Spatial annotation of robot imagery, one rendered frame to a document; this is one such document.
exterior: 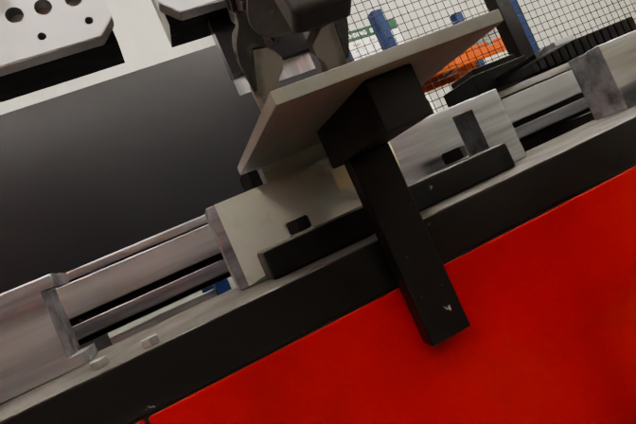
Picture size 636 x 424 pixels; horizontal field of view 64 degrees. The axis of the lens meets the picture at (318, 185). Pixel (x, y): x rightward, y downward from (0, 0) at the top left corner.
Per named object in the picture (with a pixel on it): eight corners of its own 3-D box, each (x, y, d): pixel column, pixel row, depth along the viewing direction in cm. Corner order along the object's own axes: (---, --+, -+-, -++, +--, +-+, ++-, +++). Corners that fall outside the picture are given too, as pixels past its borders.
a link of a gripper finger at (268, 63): (267, 114, 54) (265, 26, 49) (286, 137, 50) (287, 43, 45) (238, 117, 53) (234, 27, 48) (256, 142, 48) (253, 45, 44)
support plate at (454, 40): (275, 106, 32) (269, 91, 32) (239, 175, 57) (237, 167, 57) (504, 20, 36) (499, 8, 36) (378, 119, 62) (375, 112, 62)
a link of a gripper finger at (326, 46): (342, 78, 56) (306, 3, 50) (367, 97, 51) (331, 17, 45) (318, 94, 55) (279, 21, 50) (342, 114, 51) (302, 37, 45)
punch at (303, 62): (240, 92, 59) (207, 18, 59) (238, 97, 61) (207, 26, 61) (317, 64, 62) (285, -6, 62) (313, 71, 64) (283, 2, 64)
